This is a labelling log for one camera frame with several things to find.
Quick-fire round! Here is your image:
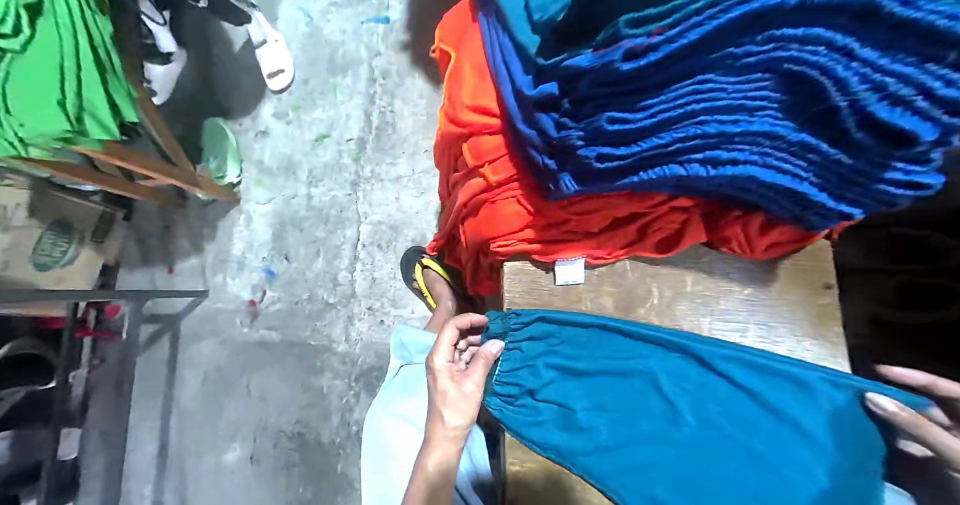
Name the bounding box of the person's left hand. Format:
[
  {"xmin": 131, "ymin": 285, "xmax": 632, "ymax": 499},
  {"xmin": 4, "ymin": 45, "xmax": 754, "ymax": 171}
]
[{"xmin": 425, "ymin": 312, "xmax": 506, "ymax": 440}]

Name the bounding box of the person's right hand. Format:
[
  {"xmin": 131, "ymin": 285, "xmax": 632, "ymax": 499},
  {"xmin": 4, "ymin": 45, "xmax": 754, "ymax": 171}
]
[{"xmin": 864, "ymin": 364, "xmax": 960, "ymax": 470}]

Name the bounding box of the teal garment with gathered edge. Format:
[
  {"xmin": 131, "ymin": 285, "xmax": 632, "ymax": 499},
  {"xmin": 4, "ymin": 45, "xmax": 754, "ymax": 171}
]
[{"xmin": 482, "ymin": 309, "xmax": 935, "ymax": 505}]

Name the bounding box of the person's left forearm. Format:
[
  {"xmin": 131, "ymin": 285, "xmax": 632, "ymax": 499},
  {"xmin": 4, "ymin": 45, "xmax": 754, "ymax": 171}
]
[{"xmin": 401, "ymin": 430, "xmax": 469, "ymax": 505}]

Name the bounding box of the pile of orange garments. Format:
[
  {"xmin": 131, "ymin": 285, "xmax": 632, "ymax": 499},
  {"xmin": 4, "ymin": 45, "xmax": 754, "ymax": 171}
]
[{"xmin": 429, "ymin": 0, "xmax": 854, "ymax": 297}]

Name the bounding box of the wooden table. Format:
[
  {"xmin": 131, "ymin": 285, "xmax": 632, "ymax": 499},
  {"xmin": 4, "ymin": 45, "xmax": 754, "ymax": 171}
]
[{"xmin": 501, "ymin": 239, "xmax": 852, "ymax": 505}]

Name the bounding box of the light green slipper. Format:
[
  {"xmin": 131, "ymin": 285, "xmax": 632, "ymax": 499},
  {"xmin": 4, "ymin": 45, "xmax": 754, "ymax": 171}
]
[{"xmin": 198, "ymin": 118, "xmax": 243, "ymax": 200}]

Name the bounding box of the stack of blue garments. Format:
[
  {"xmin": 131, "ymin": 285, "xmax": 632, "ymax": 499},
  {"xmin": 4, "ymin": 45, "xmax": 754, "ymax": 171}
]
[{"xmin": 471, "ymin": 0, "xmax": 960, "ymax": 233}]

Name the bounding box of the white slide sandal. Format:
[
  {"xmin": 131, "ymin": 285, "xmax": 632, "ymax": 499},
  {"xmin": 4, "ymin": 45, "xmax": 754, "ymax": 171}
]
[
  {"xmin": 138, "ymin": 0, "xmax": 188, "ymax": 107},
  {"xmin": 247, "ymin": 10, "xmax": 297, "ymax": 95}
]

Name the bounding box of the stack of teal garments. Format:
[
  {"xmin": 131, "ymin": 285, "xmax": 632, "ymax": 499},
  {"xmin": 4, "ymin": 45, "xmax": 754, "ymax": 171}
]
[{"xmin": 477, "ymin": 0, "xmax": 960, "ymax": 62}]

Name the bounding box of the wooden stand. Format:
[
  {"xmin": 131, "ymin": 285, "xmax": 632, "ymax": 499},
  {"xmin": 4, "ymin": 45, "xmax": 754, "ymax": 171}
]
[{"xmin": 15, "ymin": 0, "xmax": 241, "ymax": 209}]

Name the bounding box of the cardboard box, green print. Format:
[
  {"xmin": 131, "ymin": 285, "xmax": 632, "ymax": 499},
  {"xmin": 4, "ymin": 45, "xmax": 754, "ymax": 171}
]
[{"xmin": 0, "ymin": 173, "xmax": 127, "ymax": 293}]

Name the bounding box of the stack of green garments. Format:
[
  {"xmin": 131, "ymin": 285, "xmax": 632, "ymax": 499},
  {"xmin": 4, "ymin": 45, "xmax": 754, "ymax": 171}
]
[{"xmin": 0, "ymin": 0, "xmax": 142, "ymax": 159}]

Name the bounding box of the grey metal frame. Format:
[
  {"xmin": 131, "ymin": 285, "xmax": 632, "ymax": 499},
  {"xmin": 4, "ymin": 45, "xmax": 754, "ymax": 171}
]
[{"xmin": 0, "ymin": 289, "xmax": 210, "ymax": 505}]

